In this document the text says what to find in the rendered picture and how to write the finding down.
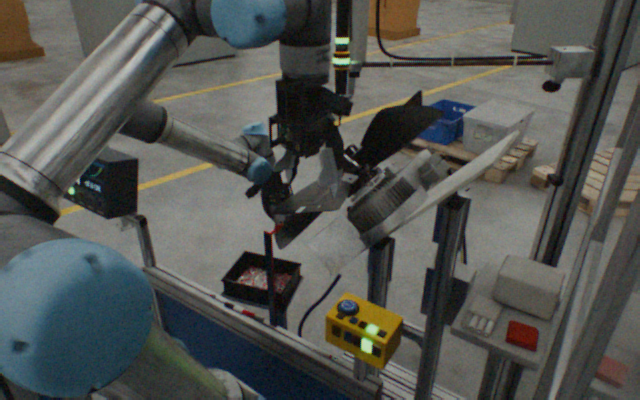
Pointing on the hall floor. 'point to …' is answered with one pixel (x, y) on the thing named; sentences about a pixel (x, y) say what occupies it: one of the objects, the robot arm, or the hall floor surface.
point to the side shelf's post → (489, 377)
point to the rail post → (158, 310)
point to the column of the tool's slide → (581, 148)
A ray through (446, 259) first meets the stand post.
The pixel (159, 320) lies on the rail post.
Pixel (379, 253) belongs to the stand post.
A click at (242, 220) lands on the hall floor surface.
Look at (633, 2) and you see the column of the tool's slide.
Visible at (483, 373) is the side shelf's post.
